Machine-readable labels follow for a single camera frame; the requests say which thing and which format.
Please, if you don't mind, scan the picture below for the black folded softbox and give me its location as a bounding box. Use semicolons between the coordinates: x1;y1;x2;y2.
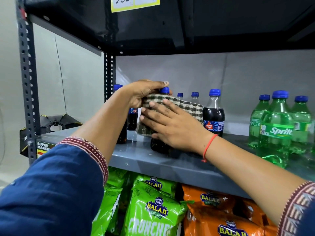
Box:
20;114;83;157

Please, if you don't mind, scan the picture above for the green soda bottle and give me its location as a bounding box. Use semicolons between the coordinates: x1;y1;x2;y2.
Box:
248;94;271;148
257;90;295;169
290;95;313;155

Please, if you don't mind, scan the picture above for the person's blue sleeve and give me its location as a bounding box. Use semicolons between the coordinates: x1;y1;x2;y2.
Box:
278;181;315;236
0;137;109;236

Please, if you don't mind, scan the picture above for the blue-capped dark cola bottle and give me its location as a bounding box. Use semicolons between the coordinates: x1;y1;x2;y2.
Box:
150;87;174;155

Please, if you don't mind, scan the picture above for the person's right forearm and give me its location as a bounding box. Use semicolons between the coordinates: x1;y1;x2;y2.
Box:
204;135;308;227

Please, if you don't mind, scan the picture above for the person's blue left sleeve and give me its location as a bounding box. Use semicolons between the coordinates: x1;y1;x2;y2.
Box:
0;137;109;236

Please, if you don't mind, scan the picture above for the red thread bracelet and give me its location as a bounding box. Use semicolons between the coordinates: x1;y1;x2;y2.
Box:
201;134;219;163

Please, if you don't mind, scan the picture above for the orange snack packet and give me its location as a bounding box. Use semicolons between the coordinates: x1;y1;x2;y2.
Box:
183;206;265;236
242;198;279;236
182;184;236;215

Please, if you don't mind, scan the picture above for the yellow price label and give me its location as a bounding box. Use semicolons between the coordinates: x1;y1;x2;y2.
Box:
110;0;160;13

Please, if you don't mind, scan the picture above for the person's blue right sleeve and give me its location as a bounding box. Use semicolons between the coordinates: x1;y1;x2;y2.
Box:
278;181;315;236

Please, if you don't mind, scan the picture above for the row of cola bottles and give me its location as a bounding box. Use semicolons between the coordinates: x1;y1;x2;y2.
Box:
113;84;225;144

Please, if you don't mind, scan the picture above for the person's left hand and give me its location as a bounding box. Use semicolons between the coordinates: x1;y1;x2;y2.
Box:
120;79;173;109

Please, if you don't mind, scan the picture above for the green checked cleaning cloth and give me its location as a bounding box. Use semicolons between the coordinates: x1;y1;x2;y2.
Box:
136;94;204;138

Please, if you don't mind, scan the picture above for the person's right hand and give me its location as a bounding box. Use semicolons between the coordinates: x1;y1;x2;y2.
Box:
139;98;212;156

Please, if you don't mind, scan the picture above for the red yellow shelf sticker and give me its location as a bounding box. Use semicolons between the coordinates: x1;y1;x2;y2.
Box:
36;141;56;159

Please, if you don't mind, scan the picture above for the green snack packet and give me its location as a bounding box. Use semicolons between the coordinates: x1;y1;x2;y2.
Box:
106;167;129;189
122;180;188;236
133;173;178;197
91;185;123;236

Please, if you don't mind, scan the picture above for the person's left forearm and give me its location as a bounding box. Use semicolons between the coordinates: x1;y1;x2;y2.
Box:
71;89;131;168

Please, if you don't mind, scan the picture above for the grey metal shelving rack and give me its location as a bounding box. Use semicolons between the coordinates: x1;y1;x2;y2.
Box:
15;0;315;200

